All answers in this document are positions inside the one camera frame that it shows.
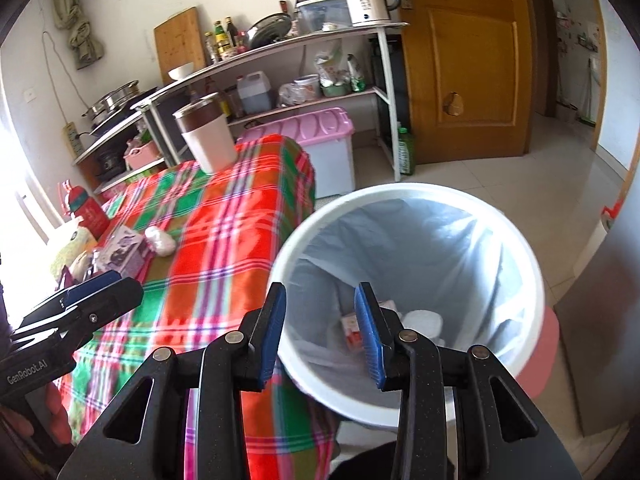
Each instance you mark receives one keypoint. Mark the white trash bin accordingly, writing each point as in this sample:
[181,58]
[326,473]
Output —
[422,247]

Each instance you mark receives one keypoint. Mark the steel steamer pot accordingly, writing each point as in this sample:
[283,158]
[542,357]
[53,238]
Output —
[111,103]

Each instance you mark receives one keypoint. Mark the pink lidded storage box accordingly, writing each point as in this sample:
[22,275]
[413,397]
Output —
[326,136]

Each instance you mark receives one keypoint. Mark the yellow tissue pack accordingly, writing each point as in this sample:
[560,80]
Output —
[65,245]

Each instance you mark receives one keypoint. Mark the green bottle on floor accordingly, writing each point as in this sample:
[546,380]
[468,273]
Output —
[406,152]

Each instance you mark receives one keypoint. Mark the white oil jug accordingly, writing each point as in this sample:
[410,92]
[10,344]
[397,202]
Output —
[255,92]

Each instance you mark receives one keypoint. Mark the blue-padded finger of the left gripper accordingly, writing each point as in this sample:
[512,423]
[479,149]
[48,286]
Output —
[65,298]

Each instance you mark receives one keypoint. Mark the white plastic wrap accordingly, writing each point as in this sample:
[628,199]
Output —
[161,242]

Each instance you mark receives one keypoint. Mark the white purple milk carton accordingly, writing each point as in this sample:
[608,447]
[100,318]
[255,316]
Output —
[125,252]

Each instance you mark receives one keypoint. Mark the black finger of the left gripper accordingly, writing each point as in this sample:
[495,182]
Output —
[91,313]

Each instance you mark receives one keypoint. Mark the pink plastic basket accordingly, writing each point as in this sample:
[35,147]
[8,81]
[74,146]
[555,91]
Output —
[138,156]

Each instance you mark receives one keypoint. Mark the frying pan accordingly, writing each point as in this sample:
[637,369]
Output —
[268,30]

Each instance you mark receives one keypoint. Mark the wooden door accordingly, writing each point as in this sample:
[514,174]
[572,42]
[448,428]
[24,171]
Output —
[470,75]

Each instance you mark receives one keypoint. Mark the clear storage container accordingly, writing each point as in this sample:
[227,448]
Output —
[322,15]

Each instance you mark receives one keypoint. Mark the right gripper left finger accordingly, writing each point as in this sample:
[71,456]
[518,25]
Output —
[141,433]

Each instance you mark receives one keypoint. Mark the power strip on wall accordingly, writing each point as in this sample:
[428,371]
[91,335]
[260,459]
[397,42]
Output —
[73,139]

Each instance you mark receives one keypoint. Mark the plaid red green tablecloth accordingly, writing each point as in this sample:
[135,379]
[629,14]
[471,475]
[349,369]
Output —
[229,229]

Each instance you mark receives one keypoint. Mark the beige crumpled paper bag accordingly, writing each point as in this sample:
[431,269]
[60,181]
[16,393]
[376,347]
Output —
[82,267]

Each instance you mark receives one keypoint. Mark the white ceramic bowl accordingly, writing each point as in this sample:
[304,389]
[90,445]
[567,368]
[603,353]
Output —
[181,72]

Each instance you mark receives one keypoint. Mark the white brown lidded mug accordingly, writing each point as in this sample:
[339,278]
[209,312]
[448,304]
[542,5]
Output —
[205,129]

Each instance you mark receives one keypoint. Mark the wooden cutting board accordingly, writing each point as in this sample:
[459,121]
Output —
[179,41]

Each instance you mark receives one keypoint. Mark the red reindeer water bottle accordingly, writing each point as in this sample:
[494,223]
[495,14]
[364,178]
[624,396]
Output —
[78,204]

